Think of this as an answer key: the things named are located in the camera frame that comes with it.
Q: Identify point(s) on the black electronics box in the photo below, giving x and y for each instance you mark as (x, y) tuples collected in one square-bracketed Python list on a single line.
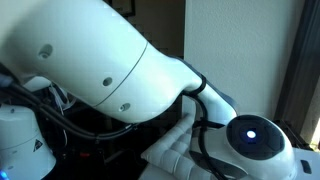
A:
[(80, 163)]

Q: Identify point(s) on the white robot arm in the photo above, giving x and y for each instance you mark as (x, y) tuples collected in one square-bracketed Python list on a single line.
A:
[(83, 60)]

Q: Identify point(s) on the white tufted seat cushion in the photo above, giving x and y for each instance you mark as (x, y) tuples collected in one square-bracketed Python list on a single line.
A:
[(173, 150)]

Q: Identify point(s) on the dark window frame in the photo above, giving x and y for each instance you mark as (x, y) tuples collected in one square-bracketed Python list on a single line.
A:
[(296, 66)]

